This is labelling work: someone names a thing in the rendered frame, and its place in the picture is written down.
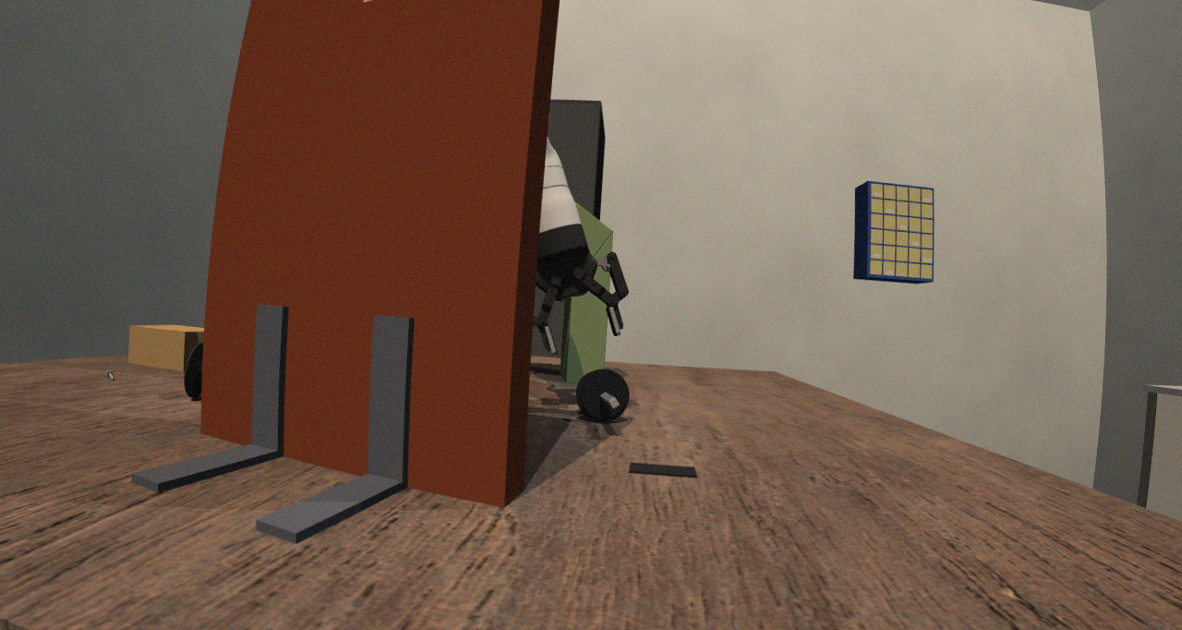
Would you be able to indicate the dark grey flat bar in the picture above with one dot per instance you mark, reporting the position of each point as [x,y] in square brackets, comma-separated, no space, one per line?
[663,470]

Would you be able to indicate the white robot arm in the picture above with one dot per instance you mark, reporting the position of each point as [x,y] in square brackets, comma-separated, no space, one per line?
[558,206]

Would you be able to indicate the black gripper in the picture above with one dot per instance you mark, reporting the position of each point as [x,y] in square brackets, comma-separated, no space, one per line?
[566,268]

